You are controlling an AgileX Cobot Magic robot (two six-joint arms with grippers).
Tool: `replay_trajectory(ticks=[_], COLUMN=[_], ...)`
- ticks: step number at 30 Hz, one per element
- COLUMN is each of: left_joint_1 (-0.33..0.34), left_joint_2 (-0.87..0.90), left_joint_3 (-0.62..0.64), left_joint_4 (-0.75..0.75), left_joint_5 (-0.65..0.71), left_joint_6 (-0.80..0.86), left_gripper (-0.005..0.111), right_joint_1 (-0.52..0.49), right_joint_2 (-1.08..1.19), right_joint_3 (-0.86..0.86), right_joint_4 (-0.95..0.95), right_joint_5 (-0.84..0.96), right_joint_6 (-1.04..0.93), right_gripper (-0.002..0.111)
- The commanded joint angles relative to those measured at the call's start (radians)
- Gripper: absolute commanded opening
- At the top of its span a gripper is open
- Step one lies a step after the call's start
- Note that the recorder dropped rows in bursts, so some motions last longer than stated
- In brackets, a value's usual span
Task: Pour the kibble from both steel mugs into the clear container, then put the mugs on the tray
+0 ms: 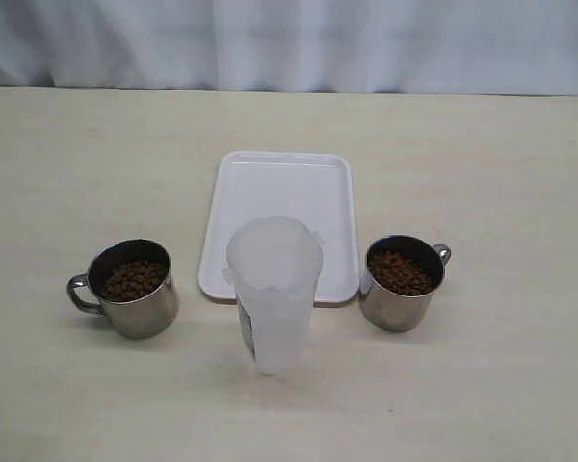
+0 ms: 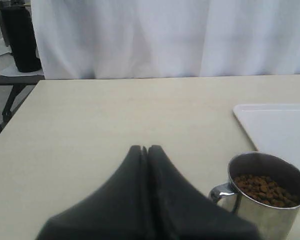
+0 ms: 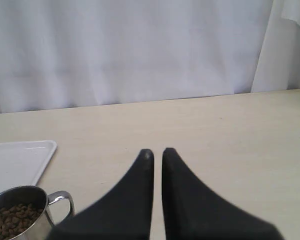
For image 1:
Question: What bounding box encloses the white plastic tray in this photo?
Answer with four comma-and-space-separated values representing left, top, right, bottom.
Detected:
197, 151, 360, 306

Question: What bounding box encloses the steel mug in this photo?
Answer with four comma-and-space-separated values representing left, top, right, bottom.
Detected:
359, 235, 452, 332
66, 239, 179, 340

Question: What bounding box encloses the white backdrop curtain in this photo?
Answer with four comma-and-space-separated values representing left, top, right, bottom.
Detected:
0, 1, 578, 95

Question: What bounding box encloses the clear plastic tall container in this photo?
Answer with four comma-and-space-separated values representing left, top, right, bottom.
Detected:
223, 216, 323, 375

